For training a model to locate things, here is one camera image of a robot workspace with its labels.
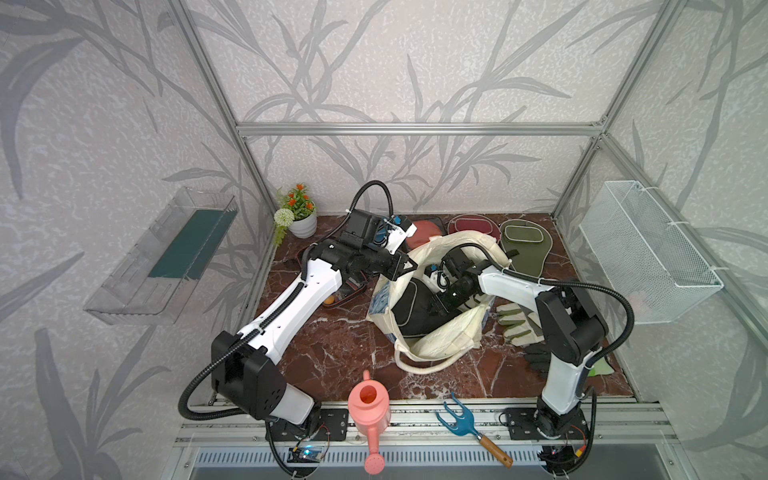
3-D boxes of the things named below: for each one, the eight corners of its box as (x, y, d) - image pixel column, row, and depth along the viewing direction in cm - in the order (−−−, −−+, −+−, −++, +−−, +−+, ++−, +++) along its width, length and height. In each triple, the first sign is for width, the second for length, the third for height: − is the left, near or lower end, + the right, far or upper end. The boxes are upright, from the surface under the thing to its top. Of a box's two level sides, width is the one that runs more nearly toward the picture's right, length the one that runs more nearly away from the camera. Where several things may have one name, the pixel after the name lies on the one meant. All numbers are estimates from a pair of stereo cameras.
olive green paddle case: (511, 276, 105) (513, 271, 103) (496, 224, 121) (498, 219, 119) (562, 276, 105) (566, 271, 103) (541, 224, 121) (544, 219, 119)
